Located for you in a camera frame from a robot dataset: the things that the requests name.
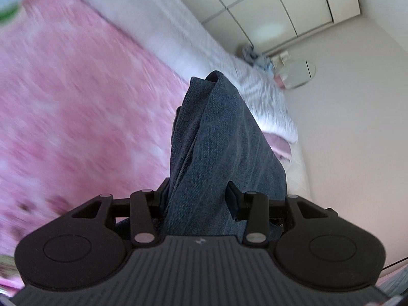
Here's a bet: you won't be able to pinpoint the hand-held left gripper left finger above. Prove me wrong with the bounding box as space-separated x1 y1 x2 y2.
71 178 170 247

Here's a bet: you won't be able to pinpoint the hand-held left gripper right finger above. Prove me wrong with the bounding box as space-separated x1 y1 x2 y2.
226 181 339 247

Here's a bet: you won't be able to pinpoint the blue denim jeans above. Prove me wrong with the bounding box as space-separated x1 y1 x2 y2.
113 70 288 243

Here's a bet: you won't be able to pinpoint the pink pillow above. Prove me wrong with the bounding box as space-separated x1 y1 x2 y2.
264 132 293 164

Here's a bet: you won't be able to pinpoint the white quilted headboard cushion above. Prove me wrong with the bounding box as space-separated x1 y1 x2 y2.
285 143 312 199

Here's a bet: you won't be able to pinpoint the pink floral blanket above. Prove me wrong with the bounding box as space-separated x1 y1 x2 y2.
0 0 192 298

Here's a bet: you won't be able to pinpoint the light blue crumpled cloth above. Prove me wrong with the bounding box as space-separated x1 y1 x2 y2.
241 46 275 71

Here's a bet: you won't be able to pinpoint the striped lilac duvet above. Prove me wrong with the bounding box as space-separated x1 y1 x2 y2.
60 0 299 145

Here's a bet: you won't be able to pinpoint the cream wardrobe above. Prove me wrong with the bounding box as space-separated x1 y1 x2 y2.
156 0 363 57

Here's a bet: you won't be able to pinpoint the folded green knit garment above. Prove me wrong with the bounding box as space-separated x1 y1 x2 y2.
0 3 21 27

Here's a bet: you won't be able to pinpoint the oval wall mirror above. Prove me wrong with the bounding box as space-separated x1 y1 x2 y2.
283 59 316 90

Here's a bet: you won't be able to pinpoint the small white wall shelf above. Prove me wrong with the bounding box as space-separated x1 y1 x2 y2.
273 50 291 68

